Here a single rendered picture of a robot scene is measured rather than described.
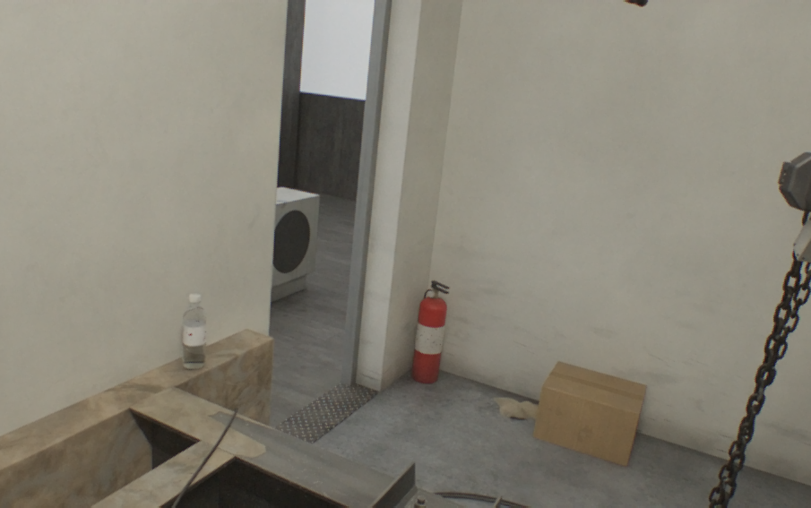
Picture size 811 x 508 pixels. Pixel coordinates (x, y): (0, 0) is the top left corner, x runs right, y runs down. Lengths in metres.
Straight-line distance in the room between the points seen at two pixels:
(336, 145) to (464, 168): 4.76
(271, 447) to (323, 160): 6.63
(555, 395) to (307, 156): 5.76
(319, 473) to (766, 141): 2.24
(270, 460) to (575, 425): 1.76
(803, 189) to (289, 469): 1.16
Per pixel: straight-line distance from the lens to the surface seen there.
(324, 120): 7.99
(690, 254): 3.08
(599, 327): 3.22
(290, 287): 4.49
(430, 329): 3.27
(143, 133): 1.74
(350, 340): 3.19
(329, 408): 3.08
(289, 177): 8.11
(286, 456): 1.56
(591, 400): 2.96
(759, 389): 0.84
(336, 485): 1.48
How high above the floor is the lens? 1.52
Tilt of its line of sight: 16 degrees down
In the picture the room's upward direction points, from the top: 6 degrees clockwise
